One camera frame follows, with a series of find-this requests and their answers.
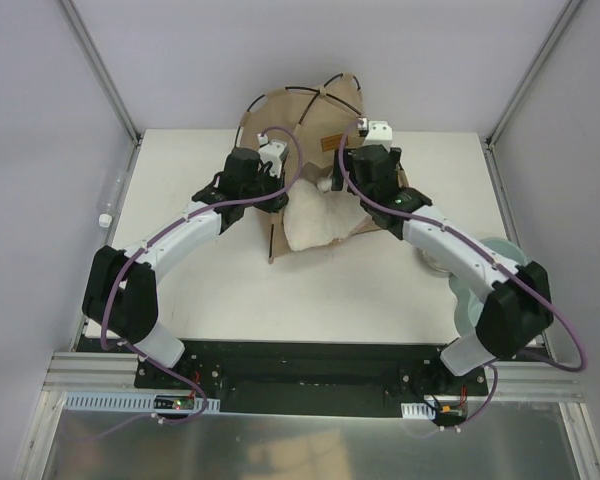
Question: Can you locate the clear plastic bottle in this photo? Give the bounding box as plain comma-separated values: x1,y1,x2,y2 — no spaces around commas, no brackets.
97,170,126,229

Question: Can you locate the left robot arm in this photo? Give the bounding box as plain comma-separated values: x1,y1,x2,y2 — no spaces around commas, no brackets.
82,141,289,389

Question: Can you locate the white fluffy cushion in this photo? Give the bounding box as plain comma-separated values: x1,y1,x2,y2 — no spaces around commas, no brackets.
283,179,371,252

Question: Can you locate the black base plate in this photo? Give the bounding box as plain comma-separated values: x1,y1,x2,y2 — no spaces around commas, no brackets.
74,339,496,416

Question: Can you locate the green double pet bowl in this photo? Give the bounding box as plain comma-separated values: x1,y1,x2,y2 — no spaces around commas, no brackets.
448,237,530,336

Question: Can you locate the left circuit board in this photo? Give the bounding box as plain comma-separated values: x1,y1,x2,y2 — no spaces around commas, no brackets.
153,395,221,415

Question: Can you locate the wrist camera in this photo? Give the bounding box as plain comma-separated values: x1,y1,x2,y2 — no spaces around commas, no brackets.
357,117,393,151
258,138,289,178

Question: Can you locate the left aluminium frame post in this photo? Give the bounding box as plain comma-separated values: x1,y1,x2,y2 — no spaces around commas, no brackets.
57,0,142,144

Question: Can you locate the beige pet tent fabric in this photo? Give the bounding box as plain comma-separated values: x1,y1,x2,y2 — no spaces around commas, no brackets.
234,73,380,262

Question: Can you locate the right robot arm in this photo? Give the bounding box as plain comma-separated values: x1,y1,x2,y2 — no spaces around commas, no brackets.
335,145,554,395

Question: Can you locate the white pompom toy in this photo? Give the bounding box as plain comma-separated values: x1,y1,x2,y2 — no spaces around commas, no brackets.
316,177,332,193

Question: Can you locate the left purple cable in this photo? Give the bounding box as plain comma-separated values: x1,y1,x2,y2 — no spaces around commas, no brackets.
64,127,304,441

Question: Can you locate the aluminium frame post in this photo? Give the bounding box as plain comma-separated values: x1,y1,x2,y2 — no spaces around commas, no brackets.
484,0,588,149
57,0,142,144

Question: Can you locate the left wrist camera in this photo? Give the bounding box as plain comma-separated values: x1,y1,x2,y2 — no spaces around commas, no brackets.
258,138,289,178

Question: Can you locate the steel pet bowl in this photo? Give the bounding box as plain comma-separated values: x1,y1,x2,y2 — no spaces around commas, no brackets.
420,250,450,276

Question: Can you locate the right aluminium frame post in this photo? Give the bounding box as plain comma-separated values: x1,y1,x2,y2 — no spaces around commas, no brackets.
484,0,588,149

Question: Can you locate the right circuit board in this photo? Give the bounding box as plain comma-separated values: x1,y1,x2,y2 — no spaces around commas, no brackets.
400,402,466,420

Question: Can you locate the circuit board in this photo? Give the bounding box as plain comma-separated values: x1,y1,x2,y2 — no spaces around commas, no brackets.
400,402,466,420
153,395,221,415

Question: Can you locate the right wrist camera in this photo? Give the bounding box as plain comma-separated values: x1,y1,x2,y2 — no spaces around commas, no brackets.
357,117,393,151

